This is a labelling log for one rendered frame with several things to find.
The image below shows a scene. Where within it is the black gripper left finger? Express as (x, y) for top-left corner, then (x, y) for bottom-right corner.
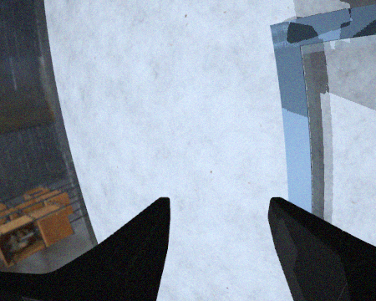
(0, 196), (170, 301)

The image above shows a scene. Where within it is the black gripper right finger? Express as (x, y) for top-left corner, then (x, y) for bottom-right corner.
(268, 196), (376, 301)

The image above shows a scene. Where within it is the clear blue l-shaped low wall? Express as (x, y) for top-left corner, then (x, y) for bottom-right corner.
(271, 4), (376, 213)

